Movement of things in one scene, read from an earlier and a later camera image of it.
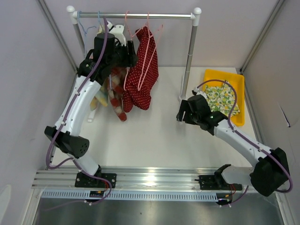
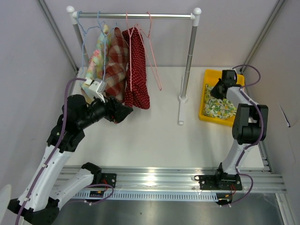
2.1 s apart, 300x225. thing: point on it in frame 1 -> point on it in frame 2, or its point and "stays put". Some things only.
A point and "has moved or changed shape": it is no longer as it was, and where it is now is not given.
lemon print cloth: x=222 y=98 stays put
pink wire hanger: x=140 y=82 has moved or changed shape
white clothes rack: x=194 y=16 stays put
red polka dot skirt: x=139 y=79 has moved or changed shape
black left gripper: x=130 y=59 -> x=115 y=111
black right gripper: x=183 y=108 -> x=213 y=92
